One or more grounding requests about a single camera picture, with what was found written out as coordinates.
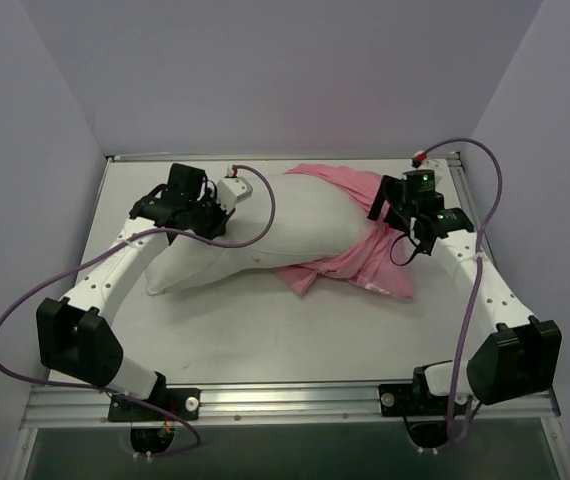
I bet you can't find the pink rose-print pillowcase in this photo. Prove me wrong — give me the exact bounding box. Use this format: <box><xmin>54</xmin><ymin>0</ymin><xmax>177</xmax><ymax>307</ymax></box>
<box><xmin>275</xmin><ymin>163</ymin><xmax>415</xmax><ymax>299</ymax></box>

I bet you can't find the white pillow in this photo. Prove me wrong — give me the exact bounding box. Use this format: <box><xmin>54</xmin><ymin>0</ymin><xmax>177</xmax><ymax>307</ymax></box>
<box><xmin>146</xmin><ymin>174</ymin><xmax>371</xmax><ymax>295</ymax></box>

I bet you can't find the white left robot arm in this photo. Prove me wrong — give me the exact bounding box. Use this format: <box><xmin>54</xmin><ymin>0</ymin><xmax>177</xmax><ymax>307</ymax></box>
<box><xmin>36</xmin><ymin>164</ymin><xmax>251</xmax><ymax>419</ymax></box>

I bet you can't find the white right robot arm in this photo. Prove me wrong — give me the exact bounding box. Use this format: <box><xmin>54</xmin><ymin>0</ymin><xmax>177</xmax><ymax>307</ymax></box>
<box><xmin>368</xmin><ymin>170</ymin><xmax>562</xmax><ymax>413</ymax></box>

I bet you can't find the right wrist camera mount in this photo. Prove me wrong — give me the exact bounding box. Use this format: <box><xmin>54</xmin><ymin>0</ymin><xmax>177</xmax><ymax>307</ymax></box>
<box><xmin>401</xmin><ymin>151</ymin><xmax>440</xmax><ymax>203</ymax></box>

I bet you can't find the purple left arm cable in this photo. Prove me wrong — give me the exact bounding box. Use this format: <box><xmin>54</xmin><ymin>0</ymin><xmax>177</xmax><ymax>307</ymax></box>
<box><xmin>0</xmin><ymin>163</ymin><xmax>279</xmax><ymax>457</ymax></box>

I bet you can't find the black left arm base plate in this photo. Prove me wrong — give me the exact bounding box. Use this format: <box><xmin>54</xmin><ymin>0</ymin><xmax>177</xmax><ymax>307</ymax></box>
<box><xmin>107</xmin><ymin>387</ymin><xmax>201</xmax><ymax>423</ymax></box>

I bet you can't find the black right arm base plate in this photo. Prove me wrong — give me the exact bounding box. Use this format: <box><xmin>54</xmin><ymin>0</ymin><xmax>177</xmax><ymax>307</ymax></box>
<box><xmin>378</xmin><ymin>383</ymin><xmax>448</xmax><ymax>417</ymax></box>

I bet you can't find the front aluminium rail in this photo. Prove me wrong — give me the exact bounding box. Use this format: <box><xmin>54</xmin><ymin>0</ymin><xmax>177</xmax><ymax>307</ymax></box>
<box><xmin>18</xmin><ymin>374</ymin><xmax>562</xmax><ymax>431</ymax></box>

